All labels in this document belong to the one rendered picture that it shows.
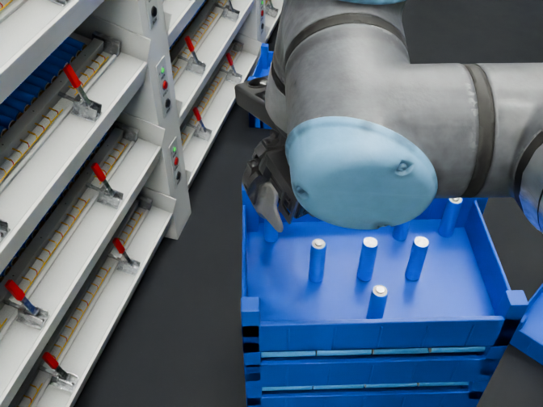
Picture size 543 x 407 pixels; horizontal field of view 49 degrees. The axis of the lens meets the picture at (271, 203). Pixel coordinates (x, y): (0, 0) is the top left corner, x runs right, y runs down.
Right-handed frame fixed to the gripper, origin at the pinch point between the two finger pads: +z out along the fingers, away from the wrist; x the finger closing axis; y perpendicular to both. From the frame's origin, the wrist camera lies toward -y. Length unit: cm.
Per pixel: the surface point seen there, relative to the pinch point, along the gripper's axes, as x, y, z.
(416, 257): 10.9, 14.9, -2.0
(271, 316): -6.4, 11.8, 3.7
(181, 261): 1, -26, 64
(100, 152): -9, -40, 33
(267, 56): 54, -75, 64
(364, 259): 5.7, 12.0, -0.7
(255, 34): 54, -83, 62
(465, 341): 10.0, 25.7, -0.9
